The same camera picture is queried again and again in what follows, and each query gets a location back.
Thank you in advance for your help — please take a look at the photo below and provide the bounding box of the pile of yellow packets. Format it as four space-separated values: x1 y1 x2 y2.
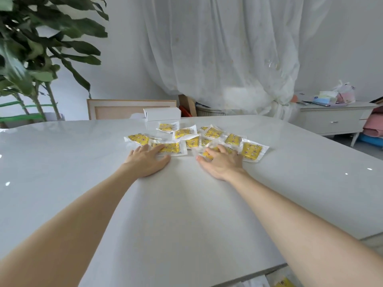
124 121 270 163

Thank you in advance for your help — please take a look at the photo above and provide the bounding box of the blue rolled mat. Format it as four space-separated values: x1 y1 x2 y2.
357 133 383 148

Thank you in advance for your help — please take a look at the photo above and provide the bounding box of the white sideboard cabinet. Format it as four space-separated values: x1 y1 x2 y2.
289 101 378 147

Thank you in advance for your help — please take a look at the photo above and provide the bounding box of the yellow paper package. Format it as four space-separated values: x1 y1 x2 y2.
274 276 297 287

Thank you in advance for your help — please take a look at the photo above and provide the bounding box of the wooden chair back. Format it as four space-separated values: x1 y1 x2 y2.
87 99 177 120

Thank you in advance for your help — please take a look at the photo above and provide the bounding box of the white cardboard box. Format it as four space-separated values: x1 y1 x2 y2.
143 107 182 122

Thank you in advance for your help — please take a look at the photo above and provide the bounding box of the green plastic strap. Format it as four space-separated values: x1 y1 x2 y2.
0 101 56 108
0 114 45 122

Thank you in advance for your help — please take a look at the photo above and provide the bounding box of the person's right forearm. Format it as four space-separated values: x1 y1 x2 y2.
224 170 383 287

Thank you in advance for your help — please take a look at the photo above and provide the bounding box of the person's left hand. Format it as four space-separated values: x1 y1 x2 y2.
123 143 172 178

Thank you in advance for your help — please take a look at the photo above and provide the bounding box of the person's left forearm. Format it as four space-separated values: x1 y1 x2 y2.
0 165 142 287

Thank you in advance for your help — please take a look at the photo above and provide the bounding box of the green leafy plant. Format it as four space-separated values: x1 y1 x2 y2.
0 0 109 122

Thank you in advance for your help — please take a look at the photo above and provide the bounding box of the person's right hand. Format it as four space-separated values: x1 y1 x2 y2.
196 144 248 181

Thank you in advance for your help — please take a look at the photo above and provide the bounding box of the brown cardboard box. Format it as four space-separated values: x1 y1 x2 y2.
179 94 197 117

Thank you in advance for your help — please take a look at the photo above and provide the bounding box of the white sheer curtain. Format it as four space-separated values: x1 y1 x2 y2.
141 0 333 120

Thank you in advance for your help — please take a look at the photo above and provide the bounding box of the white ribbed basket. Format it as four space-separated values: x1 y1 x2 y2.
196 105 225 117

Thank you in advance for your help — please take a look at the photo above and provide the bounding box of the tissue pack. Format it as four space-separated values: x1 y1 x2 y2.
313 91 338 104

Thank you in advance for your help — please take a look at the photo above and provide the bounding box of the pink rolled mat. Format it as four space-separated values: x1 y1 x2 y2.
363 113 383 138

